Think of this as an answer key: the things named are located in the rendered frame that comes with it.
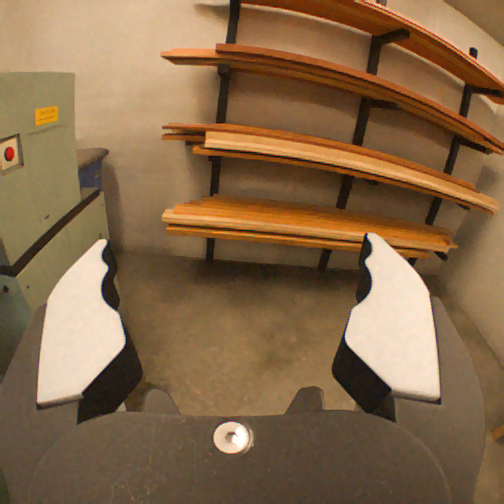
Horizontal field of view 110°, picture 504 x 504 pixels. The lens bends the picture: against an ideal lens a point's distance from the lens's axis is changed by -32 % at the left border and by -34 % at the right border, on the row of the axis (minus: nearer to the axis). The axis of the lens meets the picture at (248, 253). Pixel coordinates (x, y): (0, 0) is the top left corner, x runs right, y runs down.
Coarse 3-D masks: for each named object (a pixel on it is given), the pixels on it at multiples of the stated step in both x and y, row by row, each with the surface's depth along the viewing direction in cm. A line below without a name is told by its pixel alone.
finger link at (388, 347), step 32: (384, 256) 9; (384, 288) 7; (416, 288) 7; (352, 320) 6; (384, 320) 6; (416, 320) 6; (352, 352) 6; (384, 352) 5; (416, 352) 5; (352, 384) 6; (384, 384) 5; (416, 384) 5
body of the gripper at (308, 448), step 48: (96, 432) 3; (144, 432) 4; (192, 432) 4; (240, 432) 4; (288, 432) 4; (336, 432) 4; (384, 432) 3; (48, 480) 2; (96, 480) 3; (144, 480) 3; (192, 480) 3; (240, 480) 3; (288, 480) 3; (336, 480) 3; (384, 480) 3; (432, 480) 2
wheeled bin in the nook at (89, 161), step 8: (80, 152) 138; (88, 152) 140; (96, 152) 144; (104, 152) 151; (80, 160) 126; (88, 160) 131; (96, 160) 141; (80, 168) 122; (88, 168) 139; (96, 168) 151; (80, 176) 131; (88, 176) 142; (96, 176) 154; (80, 184) 133; (88, 184) 144; (96, 184) 157
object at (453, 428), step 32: (448, 320) 6; (448, 352) 5; (448, 384) 4; (480, 384) 4; (384, 416) 5; (416, 416) 4; (448, 416) 4; (480, 416) 3; (448, 448) 3; (480, 448) 3; (448, 480) 3
